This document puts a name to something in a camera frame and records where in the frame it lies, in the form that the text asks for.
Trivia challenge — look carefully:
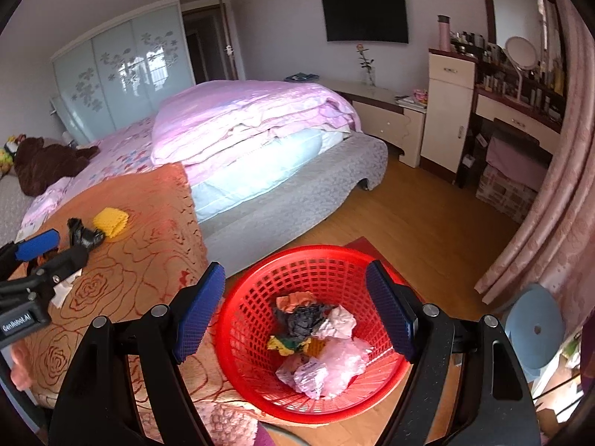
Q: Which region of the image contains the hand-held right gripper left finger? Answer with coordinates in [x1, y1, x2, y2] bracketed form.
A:
[49, 261, 226, 446]

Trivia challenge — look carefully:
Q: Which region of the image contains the pink rose in glass vase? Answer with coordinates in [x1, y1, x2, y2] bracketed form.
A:
[355, 43, 377, 87]

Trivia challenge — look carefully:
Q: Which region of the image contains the yellow foam fruit net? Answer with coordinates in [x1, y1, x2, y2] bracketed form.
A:
[92, 207, 130, 239]

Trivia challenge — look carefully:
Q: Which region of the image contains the glass floral sliding wardrobe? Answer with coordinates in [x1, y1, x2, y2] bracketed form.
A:
[49, 0, 196, 146]

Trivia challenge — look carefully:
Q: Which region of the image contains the group of colourful plush toys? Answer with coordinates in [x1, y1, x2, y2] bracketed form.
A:
[0, 134, 22, 178]

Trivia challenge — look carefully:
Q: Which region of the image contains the person's left hand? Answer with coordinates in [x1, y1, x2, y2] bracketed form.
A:
[10, 340, 37, 393]

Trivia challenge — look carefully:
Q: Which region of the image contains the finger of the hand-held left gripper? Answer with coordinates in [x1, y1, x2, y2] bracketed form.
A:
[0, 228, 61, 280]
[27, 243, 92, 296]

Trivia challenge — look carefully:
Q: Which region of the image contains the round white makeup mirror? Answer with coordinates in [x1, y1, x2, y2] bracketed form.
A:
[503, 36, 540, 104]

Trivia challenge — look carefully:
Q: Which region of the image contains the pink curtain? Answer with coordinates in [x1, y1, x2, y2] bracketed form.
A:
[473, 0, 595, 308]

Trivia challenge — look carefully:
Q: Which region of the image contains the tall cream cabinet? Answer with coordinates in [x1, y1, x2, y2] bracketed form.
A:
[420, 48, 477, 185]

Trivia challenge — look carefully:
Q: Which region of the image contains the vanity stool with pink cushion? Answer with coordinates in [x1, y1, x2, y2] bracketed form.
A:
[475, 118, 552, 224]

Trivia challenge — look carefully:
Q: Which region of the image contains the stack of magazines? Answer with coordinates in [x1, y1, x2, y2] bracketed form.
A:
[395, 95, 427, 112]

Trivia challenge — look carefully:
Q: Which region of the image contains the large black brown bag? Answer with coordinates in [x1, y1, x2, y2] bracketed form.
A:
[278, 304, 336, 343]

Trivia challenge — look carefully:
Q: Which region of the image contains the low cream cabinet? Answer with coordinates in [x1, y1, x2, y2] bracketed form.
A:
[320, 78, 427, 169]

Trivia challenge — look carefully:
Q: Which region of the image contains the orange rose pattern blanket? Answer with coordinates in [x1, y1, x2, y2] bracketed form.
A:
[14, 162, 262, 424]

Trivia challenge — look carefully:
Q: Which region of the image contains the pink floral bed sheet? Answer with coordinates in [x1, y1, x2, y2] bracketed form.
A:
[20, 116, 160, 229]

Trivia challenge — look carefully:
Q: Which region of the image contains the pink folded quilt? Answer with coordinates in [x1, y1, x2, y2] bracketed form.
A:
[152, 80, 363, 178]

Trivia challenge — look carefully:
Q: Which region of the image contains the red plastic mesh basket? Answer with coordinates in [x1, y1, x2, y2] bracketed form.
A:
[214, 244, 422, 425]

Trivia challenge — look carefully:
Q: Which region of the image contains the clear plastic bag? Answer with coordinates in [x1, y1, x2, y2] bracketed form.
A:
[276, 337, 373, 401]

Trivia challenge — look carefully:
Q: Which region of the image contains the light blue folded quilt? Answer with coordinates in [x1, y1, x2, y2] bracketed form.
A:
[190, 129, 327, 224]

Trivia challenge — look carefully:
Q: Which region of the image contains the brown plush bear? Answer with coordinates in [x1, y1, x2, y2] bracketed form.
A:
[12, 136, 101, 197]

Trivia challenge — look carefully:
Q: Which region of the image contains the white paper tissue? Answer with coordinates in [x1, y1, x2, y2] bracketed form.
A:
[50, 269, 85, 308]

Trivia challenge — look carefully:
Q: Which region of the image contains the wall mounted black television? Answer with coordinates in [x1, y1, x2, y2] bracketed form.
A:
[321, 0, 410, 45]

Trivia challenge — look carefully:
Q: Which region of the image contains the dressing table with mirror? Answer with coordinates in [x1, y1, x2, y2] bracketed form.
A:
[457, 0, 566, 196]

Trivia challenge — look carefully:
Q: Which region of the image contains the bed with grey skirt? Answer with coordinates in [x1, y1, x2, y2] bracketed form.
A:
[0, 80, 389, 280]

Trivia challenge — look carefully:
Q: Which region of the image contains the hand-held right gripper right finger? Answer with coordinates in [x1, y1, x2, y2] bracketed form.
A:
[365, 260, 542, 446]

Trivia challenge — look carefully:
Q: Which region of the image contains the pink thermos bottle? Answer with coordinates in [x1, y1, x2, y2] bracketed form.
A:
[436, 14, 453, 53]

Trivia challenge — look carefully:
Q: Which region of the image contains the small black plastic bag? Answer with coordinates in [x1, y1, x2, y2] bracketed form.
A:
[67, 217, 106, 248]

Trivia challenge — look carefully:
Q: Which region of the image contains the light blue plastic stool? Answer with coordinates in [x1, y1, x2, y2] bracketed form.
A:
[504, 283, 566, 373]

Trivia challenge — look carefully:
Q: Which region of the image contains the row of cosmetic bottles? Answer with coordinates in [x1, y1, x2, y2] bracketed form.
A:
[451, 30, 566, 113]

